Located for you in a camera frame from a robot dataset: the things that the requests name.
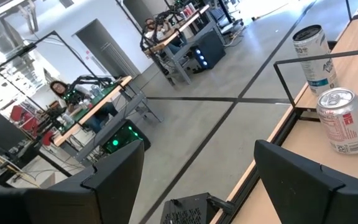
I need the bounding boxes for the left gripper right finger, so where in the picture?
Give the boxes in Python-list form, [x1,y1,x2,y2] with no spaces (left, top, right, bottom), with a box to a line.
[253,139,358,224]

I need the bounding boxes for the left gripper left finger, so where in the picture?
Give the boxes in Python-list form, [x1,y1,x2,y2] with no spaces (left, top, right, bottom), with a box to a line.
[0,139,145,224]

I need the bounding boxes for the silver Diet Coke can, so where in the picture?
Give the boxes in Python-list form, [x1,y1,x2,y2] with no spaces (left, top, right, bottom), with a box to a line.
[316,87,358,155]

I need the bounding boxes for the white Arctic Vibe Celsius can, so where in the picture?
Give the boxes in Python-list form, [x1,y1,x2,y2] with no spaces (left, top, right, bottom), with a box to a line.
[292,24,339,96]

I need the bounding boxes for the computer tower with green lights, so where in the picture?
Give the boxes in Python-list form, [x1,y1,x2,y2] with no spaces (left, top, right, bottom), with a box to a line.
[101,119,152,155]

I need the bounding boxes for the background wooden workbench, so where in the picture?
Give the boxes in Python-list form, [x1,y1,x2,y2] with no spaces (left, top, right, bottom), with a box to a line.
[141,4,226,86]
[53,75,164,162]

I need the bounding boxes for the person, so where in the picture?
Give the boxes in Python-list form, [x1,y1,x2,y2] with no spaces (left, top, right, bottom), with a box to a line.
[50,80,117,134]
[143,17,183,55]

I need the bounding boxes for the red chair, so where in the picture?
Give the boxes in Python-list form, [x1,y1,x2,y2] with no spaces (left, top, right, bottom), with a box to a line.
[9,105,40,131]

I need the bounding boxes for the computer tower with blue lights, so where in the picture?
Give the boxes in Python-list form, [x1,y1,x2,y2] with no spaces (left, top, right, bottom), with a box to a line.
[190,29,226,71]

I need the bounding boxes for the black background rig frame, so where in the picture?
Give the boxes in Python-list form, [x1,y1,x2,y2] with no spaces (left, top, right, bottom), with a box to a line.
[0,30,98,103]

